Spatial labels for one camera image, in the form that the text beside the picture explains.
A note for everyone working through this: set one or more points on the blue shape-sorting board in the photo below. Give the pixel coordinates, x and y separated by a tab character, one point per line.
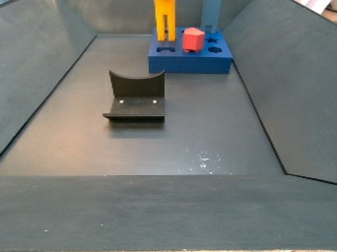
167	57

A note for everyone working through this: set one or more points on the yellow double-square peg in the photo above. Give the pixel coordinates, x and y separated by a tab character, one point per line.
166	19

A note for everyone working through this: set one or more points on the red pentagon peg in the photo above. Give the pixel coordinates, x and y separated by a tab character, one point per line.
194	39

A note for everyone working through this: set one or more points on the light blue tall peg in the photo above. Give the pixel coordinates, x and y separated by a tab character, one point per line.
210	15

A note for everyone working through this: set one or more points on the black curved holder stand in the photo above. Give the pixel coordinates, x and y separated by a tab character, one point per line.
138	98

